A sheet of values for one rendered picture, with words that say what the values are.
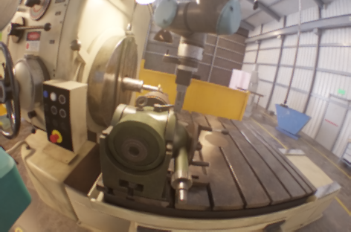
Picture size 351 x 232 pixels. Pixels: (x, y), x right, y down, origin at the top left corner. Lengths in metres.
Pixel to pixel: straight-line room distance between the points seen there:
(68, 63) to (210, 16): 0.53
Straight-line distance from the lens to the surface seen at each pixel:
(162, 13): 0.42
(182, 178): 0.41
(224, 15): 0.33
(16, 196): 0.18
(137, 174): 0.52
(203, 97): 3.01
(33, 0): 0.80
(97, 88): 0.67
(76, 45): 0.56
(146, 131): 0.45
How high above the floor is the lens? 1.48
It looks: 14 degrees down
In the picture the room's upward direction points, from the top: 12 degrees clockwise
